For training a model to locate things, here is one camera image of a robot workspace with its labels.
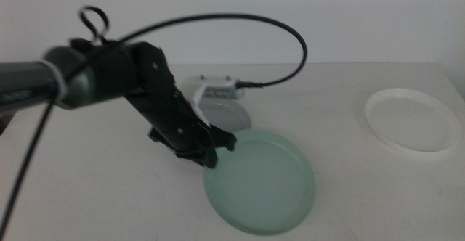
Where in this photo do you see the pale green shallow bowl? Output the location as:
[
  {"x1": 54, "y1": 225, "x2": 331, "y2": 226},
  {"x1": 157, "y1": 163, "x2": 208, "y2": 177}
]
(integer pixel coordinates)
[{"x1": 203, "y1": 128, "x2": 317, "y2": 237}]

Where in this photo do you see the white shallow bowl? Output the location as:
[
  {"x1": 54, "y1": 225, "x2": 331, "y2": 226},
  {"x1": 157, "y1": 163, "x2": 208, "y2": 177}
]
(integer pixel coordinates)
[{"x1": 365, "y1": 87, "x2": 462, "y2": 158}]

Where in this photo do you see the white cable tie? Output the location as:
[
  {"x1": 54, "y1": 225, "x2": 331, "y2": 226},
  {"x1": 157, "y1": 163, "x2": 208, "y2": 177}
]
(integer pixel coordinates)
[{"x1": 39, "y1": 59, "x2": 68, "y2": 102}]

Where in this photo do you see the black braided camera cable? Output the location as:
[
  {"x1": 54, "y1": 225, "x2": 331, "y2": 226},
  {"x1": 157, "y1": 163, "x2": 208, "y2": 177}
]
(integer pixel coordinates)
[{"x1": 0, "y1": 5, "x2": 309, "y2": 237}]

